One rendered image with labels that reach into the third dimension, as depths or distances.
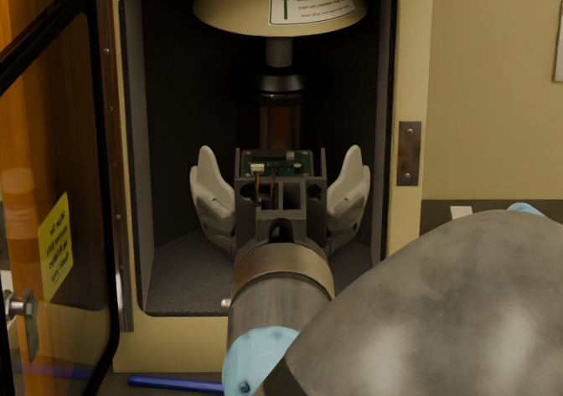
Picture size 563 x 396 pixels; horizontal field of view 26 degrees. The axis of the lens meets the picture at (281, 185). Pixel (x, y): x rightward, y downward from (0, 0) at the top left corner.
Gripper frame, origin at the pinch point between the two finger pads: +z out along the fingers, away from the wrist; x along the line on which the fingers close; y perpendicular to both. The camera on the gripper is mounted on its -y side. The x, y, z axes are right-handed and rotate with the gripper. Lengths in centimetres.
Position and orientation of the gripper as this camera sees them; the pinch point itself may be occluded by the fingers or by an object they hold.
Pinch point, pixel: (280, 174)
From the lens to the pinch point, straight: 107.4
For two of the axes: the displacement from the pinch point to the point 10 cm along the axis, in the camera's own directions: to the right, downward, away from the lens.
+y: 0.0, -8.7, -4.9
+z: -0.1, -4.9, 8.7
